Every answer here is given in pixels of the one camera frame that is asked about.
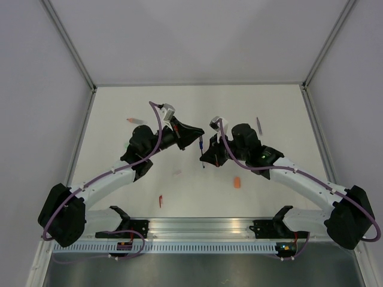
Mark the aluminium mounting rail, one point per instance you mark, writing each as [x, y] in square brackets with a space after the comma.
[197, 228]

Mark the orange highlighter pen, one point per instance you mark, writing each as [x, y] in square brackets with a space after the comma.
[136, 121]

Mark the right aluminium frame post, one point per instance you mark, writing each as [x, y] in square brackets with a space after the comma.
[331, 38]

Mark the left aluminium frame post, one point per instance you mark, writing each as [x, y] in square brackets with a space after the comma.
[68, 43]

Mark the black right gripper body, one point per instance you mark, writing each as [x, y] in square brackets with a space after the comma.
[220, 147]

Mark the white slotted cable duct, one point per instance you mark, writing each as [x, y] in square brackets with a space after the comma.
[169, 247]

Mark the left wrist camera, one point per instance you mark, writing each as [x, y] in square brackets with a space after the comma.
[167, 111]

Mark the purple grey marker pen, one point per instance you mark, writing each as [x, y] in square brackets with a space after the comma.
[259, 126]

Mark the aluminium frame post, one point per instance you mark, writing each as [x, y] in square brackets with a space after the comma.
[68, 43]
[331, 38]

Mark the blue gel pen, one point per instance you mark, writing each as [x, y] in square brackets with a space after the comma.
[201, 150]

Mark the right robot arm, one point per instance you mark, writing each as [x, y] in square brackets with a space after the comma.
[343, 214]

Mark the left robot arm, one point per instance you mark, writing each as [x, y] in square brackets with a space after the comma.
[67, 213]

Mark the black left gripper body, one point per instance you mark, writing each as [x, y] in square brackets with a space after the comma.
[168, 138]

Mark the orange highlighter cap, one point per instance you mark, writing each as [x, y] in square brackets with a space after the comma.
[237, 182]

